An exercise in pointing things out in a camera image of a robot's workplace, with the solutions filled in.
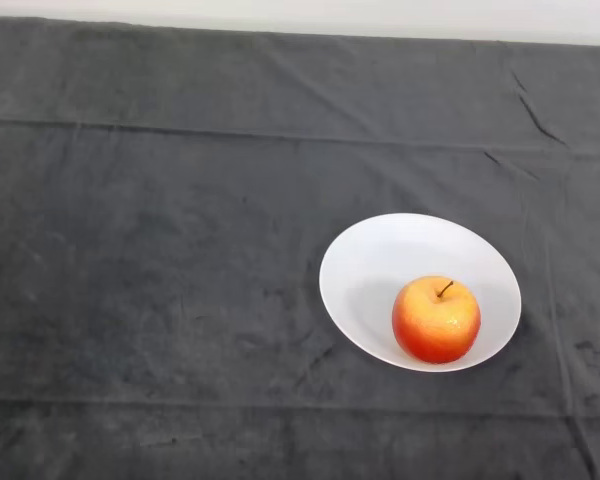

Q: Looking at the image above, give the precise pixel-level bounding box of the black table cloth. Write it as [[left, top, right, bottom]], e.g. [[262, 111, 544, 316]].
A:
[[0, 15, 600, 480]]

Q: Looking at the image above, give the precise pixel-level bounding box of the red yellow apple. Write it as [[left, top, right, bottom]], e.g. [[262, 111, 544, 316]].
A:
[[391, 275, 482, 366]]

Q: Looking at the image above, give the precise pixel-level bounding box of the white round plate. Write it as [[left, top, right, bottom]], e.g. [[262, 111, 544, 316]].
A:
[[318, 212, 523, 374]]

